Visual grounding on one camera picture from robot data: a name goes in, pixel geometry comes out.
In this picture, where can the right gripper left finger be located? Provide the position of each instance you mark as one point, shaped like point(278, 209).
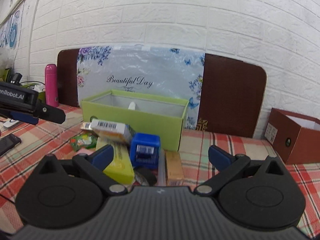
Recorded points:
point(61, 193)

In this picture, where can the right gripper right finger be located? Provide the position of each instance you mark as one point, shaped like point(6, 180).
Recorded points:
point(256, 194)

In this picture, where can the white small device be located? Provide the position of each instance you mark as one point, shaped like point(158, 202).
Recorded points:
point(10, 124)

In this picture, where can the green container at left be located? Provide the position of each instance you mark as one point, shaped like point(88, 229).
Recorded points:
point(42, 97)

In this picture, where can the black smartphone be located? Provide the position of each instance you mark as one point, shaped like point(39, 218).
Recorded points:
point(8, 142)

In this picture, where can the pink thermos bottle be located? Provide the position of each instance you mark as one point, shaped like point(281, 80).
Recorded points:
point(50, 75)

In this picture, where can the green floral box far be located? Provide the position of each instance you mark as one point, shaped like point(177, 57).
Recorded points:
point(86, 140)

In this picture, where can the yellow green long box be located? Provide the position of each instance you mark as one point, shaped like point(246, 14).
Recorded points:
point(120, 168)

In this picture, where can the brown cardboard shoe box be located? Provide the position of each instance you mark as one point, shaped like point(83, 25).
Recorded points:
point(295, 137)

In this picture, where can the white orange medicine box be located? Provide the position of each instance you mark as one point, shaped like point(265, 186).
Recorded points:
point(115, 131)

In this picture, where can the small brown carton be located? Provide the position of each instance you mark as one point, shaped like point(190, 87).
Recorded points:
point(174, 169)

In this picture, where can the blue plastic cube box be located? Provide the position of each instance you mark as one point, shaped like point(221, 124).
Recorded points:
point(144, 150)

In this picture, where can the brown wooden headboard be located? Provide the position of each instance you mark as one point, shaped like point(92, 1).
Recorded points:
point(231, 98)

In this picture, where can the green open cardboard box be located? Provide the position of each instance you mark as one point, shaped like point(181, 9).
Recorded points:
point(145, 113)

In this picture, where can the floral Beautiful Day bag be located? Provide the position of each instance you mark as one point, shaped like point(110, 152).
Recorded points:
point(173, 72)

